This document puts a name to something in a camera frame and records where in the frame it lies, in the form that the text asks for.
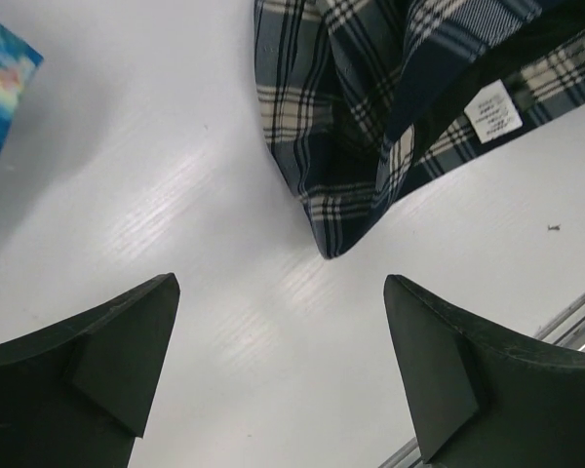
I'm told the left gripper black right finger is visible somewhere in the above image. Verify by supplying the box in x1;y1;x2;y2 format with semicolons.
383;273;585;468

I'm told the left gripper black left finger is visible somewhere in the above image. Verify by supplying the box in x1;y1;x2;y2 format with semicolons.
0;273;179;468

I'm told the navy plaid pleated skirt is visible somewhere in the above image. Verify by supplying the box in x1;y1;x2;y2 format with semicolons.
253;0;585;258

